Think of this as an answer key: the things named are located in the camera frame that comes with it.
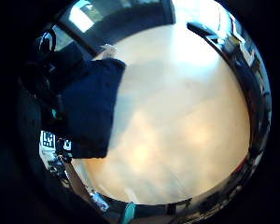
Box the pale object on table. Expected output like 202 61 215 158
95 43 119 61

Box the bright window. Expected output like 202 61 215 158
67 1 96 34

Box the white marker cube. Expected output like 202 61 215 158
39 130 73 154

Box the dark navy cloth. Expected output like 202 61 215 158
56 57 127 160

